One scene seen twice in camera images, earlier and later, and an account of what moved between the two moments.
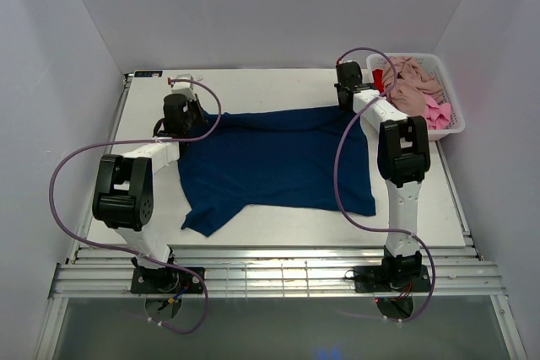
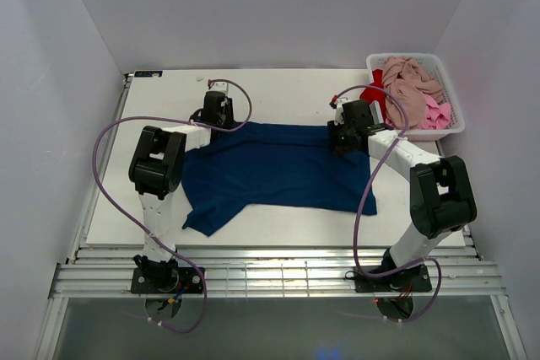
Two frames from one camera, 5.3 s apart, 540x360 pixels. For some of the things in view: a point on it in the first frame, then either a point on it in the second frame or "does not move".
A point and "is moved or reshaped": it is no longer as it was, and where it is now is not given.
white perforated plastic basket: x=456 y=124 does not move
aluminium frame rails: x=105 y=271 does not move
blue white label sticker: x=148 y=73 does not move
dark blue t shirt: x=282 y=158 is moved or reshaped
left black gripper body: x=195 y=118 -> x=226 y=120
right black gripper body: x=342 y=107 -> x=340 y=137
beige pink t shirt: x=413 y=83 does not move
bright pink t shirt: x=438 y=115 does not move
